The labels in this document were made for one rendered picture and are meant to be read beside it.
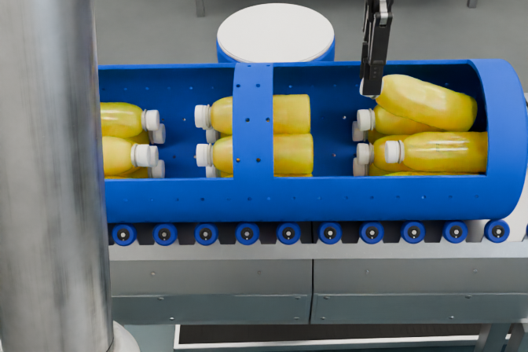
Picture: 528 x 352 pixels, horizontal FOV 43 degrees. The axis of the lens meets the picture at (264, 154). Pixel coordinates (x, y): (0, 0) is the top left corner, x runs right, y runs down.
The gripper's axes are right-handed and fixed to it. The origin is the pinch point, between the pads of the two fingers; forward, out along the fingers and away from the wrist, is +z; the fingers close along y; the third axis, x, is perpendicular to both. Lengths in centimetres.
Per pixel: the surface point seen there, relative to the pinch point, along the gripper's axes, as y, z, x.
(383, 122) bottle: 2.1, 13.1, -3.4
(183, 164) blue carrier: 6.6, 26.9, 34.5
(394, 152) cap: -7.0, 12.1, -4.2
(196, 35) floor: 214, 124, 58
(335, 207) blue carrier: -14.4, 17.6, 6.0
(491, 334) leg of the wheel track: 4, 84, -38
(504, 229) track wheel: -11.0, 27.3, -24.9
